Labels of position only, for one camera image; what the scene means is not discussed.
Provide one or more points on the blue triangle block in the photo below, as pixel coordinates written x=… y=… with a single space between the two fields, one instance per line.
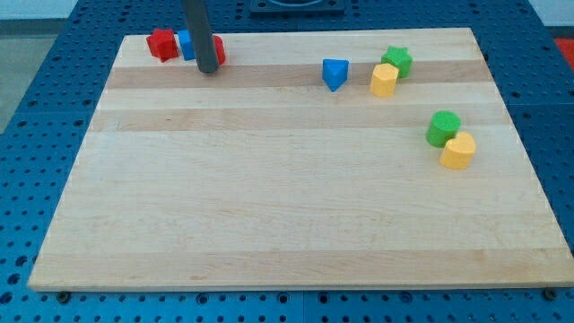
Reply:
x=334 y=73

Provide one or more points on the green star block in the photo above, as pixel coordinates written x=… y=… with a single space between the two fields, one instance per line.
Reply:
x=399 y=58

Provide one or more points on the red star block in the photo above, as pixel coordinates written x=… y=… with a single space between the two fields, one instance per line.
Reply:
x=162 y=44

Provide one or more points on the wooden board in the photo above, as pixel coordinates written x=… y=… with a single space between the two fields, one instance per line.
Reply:
x=258 y=177

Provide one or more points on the yellow hexagon block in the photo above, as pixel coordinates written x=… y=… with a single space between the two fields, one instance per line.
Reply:
x=383 y=80

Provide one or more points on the red cylinder block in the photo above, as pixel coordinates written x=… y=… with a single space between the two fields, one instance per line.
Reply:
x=220 y=49

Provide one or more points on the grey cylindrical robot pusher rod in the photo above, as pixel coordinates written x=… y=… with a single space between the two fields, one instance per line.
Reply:
x=199 y=28

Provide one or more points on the blue cube block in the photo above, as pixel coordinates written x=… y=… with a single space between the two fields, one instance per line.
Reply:
x=186 y=45

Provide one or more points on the green cylinder block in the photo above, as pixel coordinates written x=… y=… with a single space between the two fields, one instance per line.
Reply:
x=443 y=126

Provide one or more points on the yellow heart block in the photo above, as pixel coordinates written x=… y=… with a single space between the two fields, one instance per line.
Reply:
x=458 y=152

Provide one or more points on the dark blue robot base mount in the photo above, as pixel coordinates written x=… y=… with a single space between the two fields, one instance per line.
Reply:
x=265 y=7

